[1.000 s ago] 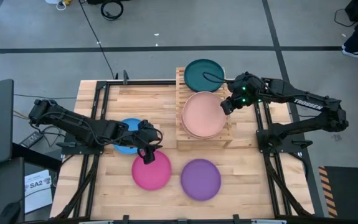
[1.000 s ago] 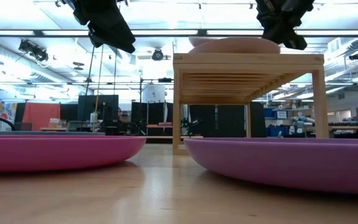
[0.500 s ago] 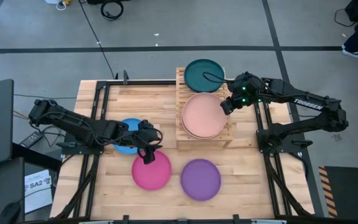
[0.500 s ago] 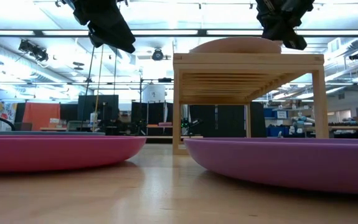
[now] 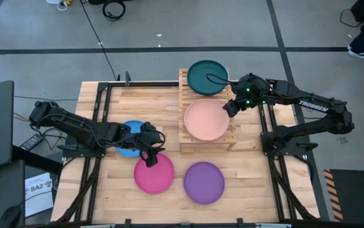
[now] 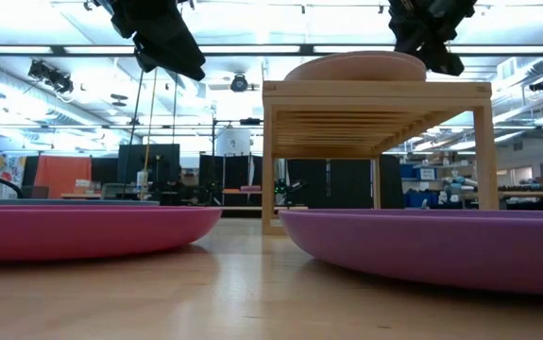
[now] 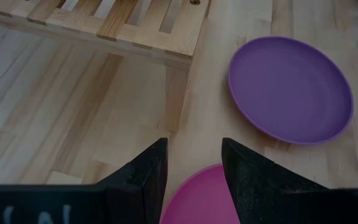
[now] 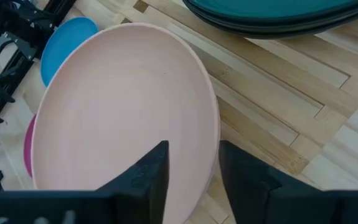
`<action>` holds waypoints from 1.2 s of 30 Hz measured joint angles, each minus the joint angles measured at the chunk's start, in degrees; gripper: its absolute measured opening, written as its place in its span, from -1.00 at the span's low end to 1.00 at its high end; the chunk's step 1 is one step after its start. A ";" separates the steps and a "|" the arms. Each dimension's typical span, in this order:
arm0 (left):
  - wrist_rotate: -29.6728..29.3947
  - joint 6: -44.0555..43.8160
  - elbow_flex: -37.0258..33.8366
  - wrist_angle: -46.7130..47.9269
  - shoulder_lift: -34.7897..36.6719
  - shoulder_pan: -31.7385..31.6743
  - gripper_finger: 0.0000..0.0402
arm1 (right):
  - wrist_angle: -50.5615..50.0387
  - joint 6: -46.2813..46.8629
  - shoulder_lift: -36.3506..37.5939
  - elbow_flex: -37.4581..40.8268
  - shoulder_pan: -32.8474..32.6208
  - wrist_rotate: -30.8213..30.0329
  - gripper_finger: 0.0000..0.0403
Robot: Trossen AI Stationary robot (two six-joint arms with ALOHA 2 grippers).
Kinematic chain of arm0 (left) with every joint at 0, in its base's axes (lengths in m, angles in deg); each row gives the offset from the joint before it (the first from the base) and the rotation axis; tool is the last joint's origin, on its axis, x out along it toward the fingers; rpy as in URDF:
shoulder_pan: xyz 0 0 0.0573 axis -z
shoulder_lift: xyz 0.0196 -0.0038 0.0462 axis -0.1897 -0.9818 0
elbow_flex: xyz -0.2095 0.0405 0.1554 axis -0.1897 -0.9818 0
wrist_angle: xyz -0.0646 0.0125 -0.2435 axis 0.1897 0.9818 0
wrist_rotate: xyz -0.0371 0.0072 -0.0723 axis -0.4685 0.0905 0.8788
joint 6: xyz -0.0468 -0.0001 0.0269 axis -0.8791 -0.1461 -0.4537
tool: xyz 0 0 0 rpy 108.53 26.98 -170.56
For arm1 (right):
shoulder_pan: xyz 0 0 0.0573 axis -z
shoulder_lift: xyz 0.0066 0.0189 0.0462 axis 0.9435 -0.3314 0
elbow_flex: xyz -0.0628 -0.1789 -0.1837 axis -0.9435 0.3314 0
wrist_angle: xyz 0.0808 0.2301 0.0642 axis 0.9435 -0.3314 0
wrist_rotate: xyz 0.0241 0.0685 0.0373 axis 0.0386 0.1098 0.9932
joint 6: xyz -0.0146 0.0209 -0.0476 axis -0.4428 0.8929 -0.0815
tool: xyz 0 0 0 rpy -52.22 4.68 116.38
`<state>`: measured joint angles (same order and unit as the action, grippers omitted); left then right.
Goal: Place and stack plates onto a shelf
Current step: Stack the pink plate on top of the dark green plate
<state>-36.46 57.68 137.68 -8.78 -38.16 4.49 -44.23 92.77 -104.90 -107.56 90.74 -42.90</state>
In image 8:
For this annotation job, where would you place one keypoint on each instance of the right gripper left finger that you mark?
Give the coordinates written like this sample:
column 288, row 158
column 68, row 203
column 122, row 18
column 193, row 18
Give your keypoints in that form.
column 147, row 180

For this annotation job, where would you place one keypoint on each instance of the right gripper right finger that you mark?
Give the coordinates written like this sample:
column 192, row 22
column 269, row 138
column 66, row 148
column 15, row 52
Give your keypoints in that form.
column 247, row 186

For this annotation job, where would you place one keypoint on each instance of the peach plate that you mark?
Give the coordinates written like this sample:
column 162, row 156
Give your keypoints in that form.
column 119, row 109

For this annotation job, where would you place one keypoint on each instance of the magenta plate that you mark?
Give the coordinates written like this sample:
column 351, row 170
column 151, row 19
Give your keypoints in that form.
column 28, row 149

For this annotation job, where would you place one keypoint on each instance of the dark grey plate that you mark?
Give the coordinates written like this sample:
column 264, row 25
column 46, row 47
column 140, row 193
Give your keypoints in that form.
column 275, row 31

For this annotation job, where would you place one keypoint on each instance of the blue plate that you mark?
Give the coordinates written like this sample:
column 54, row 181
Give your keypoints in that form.
column 63, row 43

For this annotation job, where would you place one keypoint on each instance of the dark green plate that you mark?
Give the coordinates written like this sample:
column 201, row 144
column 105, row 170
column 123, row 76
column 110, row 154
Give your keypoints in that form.
column 275, row 6

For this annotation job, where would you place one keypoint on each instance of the bamboo slatted shelf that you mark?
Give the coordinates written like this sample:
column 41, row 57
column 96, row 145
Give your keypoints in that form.
column 259, row 77

